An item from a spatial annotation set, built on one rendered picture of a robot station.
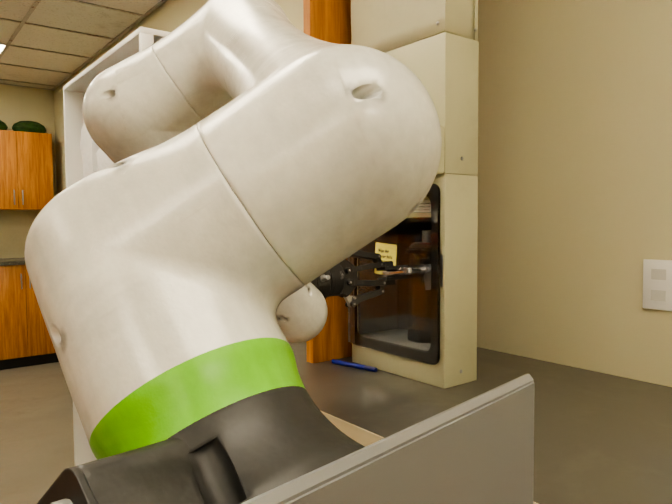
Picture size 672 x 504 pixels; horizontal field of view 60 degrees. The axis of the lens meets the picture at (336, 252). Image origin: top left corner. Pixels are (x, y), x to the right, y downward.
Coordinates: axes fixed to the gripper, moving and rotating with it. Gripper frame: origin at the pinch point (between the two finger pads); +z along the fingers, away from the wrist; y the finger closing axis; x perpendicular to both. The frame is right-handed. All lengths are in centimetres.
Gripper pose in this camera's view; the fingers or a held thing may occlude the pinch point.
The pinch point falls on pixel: (392, 273)
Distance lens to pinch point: 132.3
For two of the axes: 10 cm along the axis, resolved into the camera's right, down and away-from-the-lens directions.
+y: -1.0, -9.9, 0.7
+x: -6.0, 1.2, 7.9
